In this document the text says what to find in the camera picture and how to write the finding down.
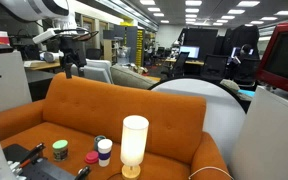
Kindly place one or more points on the orange fabric sofa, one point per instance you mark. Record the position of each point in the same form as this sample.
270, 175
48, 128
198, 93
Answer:
80, 109

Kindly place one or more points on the blue grey mug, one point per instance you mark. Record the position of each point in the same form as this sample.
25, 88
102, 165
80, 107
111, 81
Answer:
97, 139

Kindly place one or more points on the white and purple cup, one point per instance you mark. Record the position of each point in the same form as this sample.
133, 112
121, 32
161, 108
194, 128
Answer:
104, 152

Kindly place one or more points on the red framed monitor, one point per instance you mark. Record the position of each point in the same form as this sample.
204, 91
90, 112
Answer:
273, 69

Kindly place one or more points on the grey sofa back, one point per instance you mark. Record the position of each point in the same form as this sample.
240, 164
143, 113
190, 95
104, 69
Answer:
125, 77

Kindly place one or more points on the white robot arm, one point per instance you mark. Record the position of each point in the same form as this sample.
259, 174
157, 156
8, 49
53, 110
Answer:
64, 27

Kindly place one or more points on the lit computer monitor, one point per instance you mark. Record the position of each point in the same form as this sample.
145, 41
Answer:
192, 50

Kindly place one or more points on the green lidded jar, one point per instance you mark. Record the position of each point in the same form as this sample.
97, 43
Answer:
60, 150

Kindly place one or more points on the white board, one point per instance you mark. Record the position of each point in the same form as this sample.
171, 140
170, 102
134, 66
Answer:
14, 89
261, 151

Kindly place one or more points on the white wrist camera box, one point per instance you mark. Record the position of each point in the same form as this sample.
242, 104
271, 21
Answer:
49, 33

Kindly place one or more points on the white table lamp wooden base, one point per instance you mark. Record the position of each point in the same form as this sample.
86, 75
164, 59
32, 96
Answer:
133, 144

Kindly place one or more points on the black office chair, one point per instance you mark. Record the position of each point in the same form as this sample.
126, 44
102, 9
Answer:
177, 68

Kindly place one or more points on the white board left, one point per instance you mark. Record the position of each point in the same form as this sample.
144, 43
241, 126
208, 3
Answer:
14, 89

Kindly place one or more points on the pink round cup lid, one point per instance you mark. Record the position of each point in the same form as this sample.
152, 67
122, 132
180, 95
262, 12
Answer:
91, 157

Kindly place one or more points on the seated person in black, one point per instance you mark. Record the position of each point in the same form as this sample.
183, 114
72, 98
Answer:
239, 55

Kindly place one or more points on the white board right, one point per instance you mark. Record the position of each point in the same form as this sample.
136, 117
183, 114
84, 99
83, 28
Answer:
261, 151

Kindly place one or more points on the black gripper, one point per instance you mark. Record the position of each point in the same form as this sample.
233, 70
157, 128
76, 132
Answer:
72, 50

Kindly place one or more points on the white round panel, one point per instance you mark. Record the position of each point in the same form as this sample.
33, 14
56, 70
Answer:
224, 116

